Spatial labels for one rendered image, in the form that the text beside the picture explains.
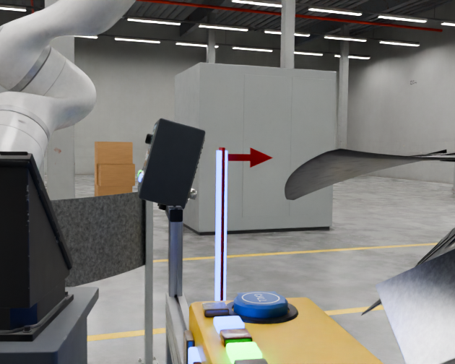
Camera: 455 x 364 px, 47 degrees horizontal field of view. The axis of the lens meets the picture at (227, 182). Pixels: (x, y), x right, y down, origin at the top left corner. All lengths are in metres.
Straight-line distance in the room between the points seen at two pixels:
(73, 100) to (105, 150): 7.64
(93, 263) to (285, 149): 5.02
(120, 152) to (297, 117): 3.05
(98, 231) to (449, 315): 2.02
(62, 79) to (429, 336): 0.78
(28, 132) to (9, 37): 0.20
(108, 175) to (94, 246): 6.21
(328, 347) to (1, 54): 0.85
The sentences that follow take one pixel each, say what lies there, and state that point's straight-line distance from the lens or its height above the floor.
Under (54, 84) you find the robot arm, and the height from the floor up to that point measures 1.31.
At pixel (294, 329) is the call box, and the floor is 1.07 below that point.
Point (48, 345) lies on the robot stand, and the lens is 0.75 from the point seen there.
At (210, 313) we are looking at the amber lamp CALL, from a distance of 0.38.
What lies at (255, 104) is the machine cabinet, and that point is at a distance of 7.07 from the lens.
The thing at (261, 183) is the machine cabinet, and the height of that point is 0.69.
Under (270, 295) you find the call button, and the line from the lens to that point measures 0.40.
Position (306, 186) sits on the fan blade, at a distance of 0.73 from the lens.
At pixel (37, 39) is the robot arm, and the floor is 1.38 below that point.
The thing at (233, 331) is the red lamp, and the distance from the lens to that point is 0.34.
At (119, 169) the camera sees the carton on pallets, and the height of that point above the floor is 0.78.
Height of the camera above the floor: 1.19
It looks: 4 degrees down
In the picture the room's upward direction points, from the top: 1 degrees clockwise
